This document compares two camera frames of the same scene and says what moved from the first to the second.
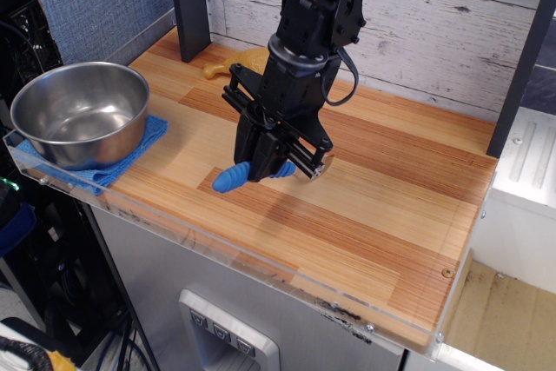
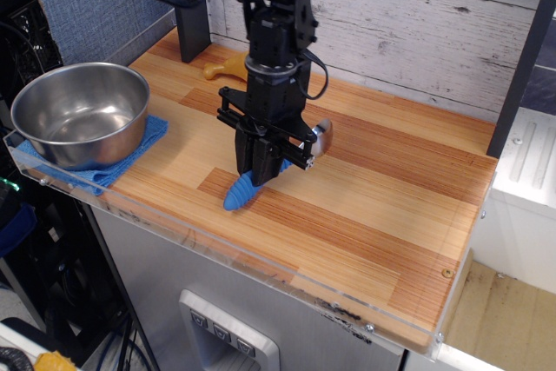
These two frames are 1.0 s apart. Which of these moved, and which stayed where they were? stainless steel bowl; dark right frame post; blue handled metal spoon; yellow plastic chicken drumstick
Moved: blue handled metal spoon
Stayed: stainless steel bowl; dark right frame post; yellow plastic chicken drumstick
